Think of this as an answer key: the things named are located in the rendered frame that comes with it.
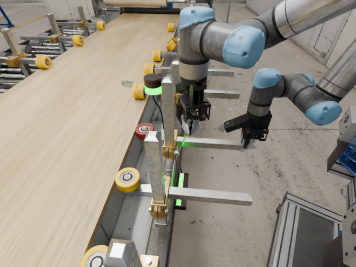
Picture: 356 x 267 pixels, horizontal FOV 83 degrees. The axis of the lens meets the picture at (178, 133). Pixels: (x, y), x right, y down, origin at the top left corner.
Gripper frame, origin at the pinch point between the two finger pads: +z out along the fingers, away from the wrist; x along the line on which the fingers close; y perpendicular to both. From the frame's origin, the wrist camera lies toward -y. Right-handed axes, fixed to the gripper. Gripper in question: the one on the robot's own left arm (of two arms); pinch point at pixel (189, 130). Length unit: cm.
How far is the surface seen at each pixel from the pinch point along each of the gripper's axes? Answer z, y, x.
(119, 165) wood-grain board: 11.3, -1.4, -24.9
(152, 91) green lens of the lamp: -11.2, -8.9, -9.9
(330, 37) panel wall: 50, -245, 330
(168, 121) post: 1.2, -8.9, -5.1
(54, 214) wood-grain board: 11.8, 12.4, -43.5
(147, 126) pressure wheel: 10.3, -19.7, -12.6
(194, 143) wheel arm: 15.8, -9.9, 5.7
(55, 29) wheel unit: -5, -150, -68
